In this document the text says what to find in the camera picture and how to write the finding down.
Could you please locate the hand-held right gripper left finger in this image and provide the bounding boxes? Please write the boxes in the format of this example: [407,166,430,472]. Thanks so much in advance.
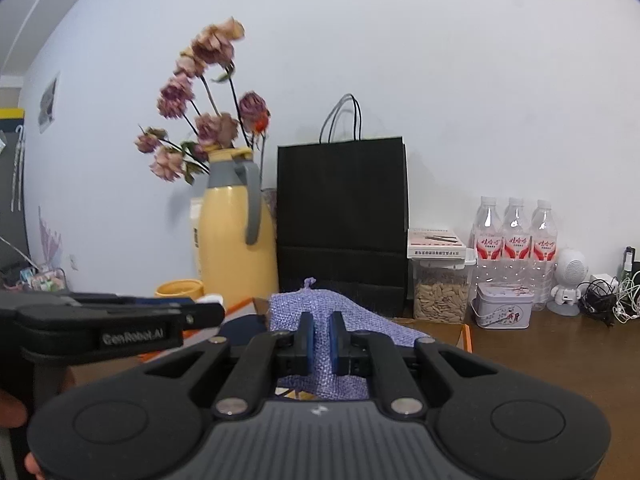
[142,311,317,419]

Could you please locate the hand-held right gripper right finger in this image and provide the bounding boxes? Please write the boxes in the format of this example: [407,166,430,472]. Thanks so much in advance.
[327,311,501,419]

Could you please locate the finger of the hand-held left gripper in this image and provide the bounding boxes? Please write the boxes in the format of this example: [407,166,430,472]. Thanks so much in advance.
[120,302,226,334]
[119,295,197,307]

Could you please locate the purple knitted pouch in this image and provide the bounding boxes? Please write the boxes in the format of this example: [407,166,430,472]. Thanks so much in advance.
[269,276,434,402]

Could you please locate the navy blue fabric pouch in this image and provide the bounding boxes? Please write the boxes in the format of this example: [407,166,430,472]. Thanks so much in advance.
[220,314,274,344]

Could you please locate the red pumpkin print cardboard box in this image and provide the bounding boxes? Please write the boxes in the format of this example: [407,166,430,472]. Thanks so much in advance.
[137,297,474,402]

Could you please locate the person's left hand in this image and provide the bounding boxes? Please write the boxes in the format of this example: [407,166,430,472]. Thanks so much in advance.
[0,389,46,479]

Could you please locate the yellow mug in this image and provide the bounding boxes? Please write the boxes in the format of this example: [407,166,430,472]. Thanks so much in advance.
[154,280,207,300]

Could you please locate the white carton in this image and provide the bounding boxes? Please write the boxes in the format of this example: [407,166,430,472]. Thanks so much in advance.
[189,197,204,279]

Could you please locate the yellow thermos jug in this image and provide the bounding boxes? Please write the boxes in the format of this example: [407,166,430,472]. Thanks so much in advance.
[197,147,280,311]

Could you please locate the clear seed container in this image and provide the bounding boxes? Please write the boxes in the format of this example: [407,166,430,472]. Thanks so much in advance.
[411,250,477,320]

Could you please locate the flat white box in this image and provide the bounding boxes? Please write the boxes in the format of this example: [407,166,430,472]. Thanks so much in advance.
[407,228,468,260]

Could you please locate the black paper bag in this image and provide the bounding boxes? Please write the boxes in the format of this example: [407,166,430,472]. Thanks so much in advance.
[276,93,410,319]

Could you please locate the dark grey cabinet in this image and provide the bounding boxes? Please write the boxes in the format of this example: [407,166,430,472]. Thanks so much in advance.
[0,107,32,272]

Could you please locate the pale purple tin box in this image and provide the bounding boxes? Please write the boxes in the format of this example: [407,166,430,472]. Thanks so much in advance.
[472,282,534,330]

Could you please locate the white robot speaker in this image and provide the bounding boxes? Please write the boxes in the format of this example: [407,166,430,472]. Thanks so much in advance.
[546,247,589,317]

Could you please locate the dried pink flowers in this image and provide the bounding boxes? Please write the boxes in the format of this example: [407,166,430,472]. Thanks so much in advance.
[134,16,274,187]

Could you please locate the wire storage trolley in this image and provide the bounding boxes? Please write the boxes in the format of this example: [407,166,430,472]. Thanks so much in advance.
[19,266,69,292]

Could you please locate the purple wall decal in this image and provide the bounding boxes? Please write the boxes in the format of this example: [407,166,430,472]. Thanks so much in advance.
[39,204,65,267]

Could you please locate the wall picture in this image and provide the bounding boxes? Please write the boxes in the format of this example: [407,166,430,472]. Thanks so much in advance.
[38,74,61,135]

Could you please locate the tangle of cables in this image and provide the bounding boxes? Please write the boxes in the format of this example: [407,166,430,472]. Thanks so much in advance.
[577,270,640,329]

